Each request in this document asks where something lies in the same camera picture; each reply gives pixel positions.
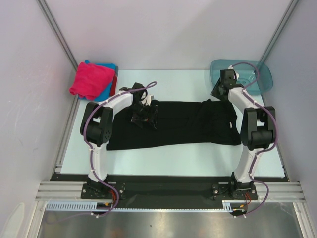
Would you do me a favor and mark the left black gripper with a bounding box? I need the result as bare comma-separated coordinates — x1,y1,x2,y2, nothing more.
128,102,157,128

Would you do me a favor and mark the black t shirt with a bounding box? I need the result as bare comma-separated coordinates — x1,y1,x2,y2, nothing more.
107,99,241,151

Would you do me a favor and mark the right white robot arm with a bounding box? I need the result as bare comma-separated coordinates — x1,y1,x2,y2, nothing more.
211,69,277,199

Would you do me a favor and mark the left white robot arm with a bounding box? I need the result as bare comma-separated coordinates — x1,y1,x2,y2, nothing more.
80,81,158,198

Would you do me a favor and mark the teal plastic bin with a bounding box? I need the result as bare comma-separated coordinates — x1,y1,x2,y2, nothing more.
210,59,273,96

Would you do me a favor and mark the red folded t shirt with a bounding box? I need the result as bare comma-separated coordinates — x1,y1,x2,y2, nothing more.
109,73,118,97

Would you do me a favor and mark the blue folded t shirt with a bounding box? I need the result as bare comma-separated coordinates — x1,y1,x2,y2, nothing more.
78,59,118,103

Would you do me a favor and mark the pink folded t shirt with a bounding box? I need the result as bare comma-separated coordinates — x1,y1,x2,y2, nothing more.
69,61,115,101

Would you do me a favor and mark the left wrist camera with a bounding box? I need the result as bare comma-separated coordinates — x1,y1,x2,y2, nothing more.
141,95,155,106

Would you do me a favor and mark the right aluminium corner post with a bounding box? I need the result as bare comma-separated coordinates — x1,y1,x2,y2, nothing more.
259,0,301,64

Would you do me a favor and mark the aluminium corner post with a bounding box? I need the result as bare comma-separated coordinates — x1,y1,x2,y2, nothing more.
259,0,301,64
36,0,78,70

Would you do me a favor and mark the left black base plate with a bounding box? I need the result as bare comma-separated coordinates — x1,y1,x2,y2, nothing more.
80,182,126,200

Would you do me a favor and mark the right white cable duct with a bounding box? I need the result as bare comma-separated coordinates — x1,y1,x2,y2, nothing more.
222,200,251,212

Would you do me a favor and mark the white cable duct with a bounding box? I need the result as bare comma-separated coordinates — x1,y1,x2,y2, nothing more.
222,200,251,212
46,201,112,212

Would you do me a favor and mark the left white cable duct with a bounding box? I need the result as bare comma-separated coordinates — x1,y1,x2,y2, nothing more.
46,201,112,212

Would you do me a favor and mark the left aluminium corner post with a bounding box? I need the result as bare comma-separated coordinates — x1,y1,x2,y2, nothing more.
36,0,78,70

